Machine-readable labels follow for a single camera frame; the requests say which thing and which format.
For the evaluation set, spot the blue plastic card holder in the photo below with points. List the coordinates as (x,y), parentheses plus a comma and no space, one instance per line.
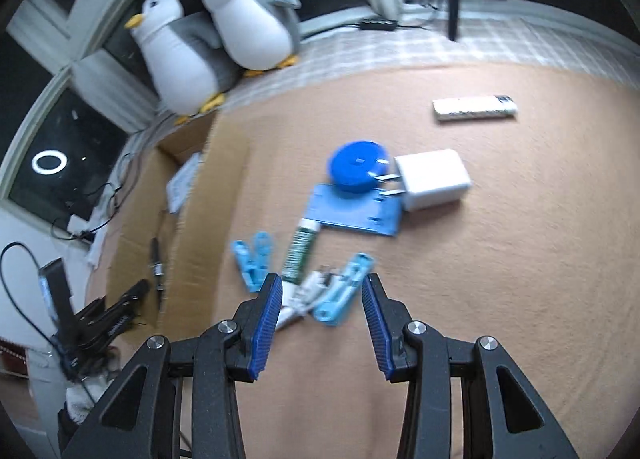
(370,212)

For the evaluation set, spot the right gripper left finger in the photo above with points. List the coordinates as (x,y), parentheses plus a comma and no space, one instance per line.
(258,327)

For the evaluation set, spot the black gel pen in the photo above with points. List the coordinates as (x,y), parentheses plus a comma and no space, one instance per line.
(156,265)

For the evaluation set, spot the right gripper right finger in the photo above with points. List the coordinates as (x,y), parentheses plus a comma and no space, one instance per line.
(386,319)

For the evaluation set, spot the white rectangular remote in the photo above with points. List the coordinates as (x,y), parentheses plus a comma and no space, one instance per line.
(472,107)

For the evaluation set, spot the white power adapter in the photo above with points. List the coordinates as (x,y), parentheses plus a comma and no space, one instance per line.
(427,179)

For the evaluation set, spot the plush penguin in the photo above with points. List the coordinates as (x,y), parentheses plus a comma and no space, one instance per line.
(259,35)
(190,69)

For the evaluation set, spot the white power strip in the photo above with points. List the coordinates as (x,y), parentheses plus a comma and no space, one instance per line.
(90,238)

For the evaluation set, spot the blue clothespin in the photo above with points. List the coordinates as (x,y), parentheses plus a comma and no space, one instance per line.
(334,304)
(253,261)

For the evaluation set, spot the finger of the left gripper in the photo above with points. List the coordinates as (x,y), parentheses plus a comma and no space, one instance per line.
(115,326)
(129,301)

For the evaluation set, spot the silver tin box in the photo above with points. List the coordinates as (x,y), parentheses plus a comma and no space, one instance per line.
(179,186)

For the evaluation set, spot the round blue tape measure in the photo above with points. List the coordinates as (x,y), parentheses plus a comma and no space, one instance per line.
(355,167)

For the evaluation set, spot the brown cardboard box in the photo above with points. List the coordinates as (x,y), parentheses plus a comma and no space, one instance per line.
(192,241)

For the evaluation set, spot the black inline cable switch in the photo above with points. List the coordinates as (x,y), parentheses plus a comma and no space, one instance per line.
(377,24)

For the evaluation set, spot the left plush penguin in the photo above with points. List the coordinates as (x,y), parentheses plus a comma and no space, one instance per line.
(190,69)

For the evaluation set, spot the green white tube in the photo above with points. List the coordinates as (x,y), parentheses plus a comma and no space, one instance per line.
(300,247)

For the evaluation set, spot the right plush penguin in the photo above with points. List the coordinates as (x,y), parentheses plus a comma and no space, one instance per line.
(259,35)

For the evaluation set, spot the white usb plug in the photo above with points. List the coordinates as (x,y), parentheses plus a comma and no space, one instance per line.
(300,300)

